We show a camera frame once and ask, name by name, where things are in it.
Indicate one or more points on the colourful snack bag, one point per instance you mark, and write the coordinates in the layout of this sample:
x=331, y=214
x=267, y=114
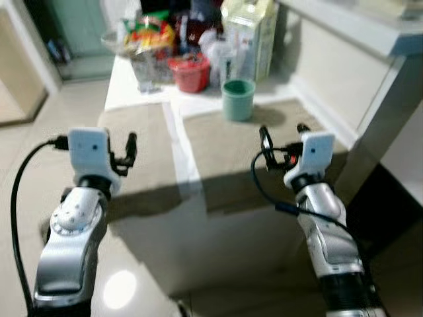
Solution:
x=151, y=36

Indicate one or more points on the red plastic bowl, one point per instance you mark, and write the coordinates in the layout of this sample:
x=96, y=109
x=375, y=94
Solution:
x=190, y=78

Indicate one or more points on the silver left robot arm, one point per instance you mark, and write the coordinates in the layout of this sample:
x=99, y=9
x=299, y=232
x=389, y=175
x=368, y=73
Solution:
x=73, y=251

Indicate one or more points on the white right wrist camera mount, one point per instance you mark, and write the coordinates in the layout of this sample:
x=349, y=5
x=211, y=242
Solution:
x=316, y=155

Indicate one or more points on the white counter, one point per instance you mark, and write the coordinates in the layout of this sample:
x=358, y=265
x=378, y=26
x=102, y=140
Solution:
x=370, y=39

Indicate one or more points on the green plastic cup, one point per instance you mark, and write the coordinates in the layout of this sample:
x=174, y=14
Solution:
x=238, y=105

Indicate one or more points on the clear glass bowl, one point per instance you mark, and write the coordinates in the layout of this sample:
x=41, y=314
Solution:
x=112, y=43

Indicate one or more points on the pale green door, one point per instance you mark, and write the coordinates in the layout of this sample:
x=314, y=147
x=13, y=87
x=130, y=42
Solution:
x=82, y=26

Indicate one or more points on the wide tan placemat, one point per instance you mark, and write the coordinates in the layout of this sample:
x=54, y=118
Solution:
x=218, y=152

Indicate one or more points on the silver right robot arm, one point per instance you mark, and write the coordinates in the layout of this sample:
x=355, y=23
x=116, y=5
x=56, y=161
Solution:
x=327, y=244

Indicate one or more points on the clear plastic bag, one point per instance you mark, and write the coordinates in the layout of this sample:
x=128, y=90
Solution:
x=213, y=53

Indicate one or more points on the clear glass jar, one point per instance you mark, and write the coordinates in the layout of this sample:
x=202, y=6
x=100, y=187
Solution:
x=149, y=72

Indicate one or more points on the narrow tan placemat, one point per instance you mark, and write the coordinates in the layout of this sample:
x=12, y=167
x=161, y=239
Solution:
x=155, y=132

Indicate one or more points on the dark red bottle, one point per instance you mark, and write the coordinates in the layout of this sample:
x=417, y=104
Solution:
x=192, y=30

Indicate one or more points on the pale yellow carton box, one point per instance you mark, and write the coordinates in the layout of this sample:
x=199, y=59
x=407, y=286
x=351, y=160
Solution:
x=254, y=39

